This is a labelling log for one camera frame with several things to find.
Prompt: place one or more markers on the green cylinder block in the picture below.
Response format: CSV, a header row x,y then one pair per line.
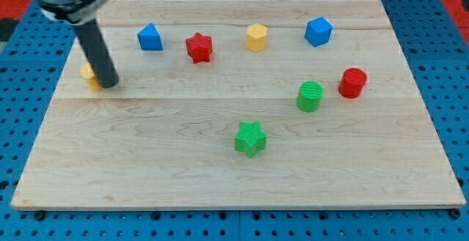
x,y
309,96

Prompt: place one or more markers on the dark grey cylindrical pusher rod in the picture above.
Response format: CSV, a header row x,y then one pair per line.
x,y
94,46

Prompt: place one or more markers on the light wooden board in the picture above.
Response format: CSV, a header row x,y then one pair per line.
x,y
241,105

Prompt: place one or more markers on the yellow heart block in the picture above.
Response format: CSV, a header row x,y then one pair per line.
x,y
89,76

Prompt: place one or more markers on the red star block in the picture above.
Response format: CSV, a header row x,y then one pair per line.
x,y
199,47

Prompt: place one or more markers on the blue cube block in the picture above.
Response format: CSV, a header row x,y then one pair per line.
x,y
318,31

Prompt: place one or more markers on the blue triangle block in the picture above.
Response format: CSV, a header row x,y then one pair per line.
x,y
149,38

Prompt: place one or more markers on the yellow hexagon block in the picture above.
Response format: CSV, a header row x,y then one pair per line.
x,y
256,37

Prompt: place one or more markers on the green star block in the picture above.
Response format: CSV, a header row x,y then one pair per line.
x,y
250,139

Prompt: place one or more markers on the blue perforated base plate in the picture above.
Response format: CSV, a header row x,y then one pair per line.
x,y
432,34

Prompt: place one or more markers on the red cylinder block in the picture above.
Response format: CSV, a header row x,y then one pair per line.
x,y
352,83

